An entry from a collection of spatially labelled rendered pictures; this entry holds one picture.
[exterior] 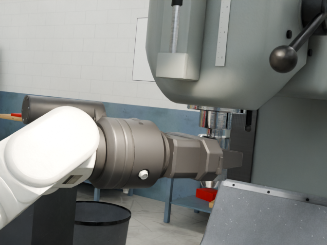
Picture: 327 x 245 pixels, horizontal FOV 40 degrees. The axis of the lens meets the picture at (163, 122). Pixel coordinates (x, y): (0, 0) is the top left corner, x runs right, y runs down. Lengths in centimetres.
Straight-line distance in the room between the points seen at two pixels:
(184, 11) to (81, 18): 636
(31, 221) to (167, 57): 43
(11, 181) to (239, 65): 29
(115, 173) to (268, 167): 55
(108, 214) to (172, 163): 235
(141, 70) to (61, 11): 185
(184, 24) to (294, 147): 53
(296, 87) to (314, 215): 34
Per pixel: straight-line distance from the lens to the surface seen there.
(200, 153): 57
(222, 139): 62
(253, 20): 55
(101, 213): 291
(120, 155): 51
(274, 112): 100
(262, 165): 101
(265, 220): 99
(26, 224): 85
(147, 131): 54
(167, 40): 54
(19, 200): 46
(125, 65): 619
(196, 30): 54
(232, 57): 54
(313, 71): 70
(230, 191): 103
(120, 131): 52
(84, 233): 248
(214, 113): 62
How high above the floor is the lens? 131
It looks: 3 degrees down
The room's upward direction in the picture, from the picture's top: 5 degrees clockwise
